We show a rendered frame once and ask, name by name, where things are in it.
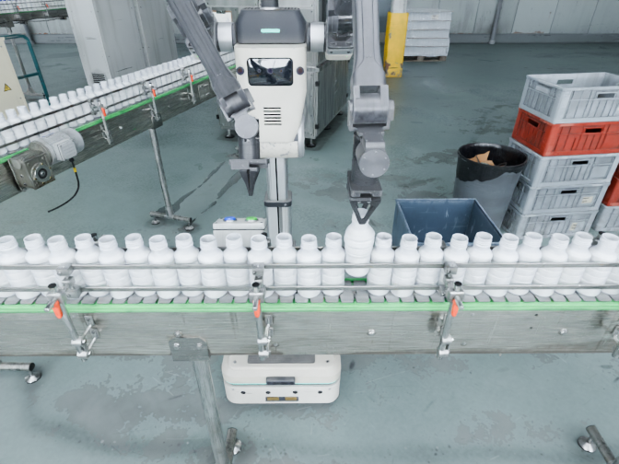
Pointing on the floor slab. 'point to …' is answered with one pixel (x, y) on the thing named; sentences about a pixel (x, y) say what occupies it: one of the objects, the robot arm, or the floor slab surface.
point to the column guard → (395, 43)
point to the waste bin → (488, 177)
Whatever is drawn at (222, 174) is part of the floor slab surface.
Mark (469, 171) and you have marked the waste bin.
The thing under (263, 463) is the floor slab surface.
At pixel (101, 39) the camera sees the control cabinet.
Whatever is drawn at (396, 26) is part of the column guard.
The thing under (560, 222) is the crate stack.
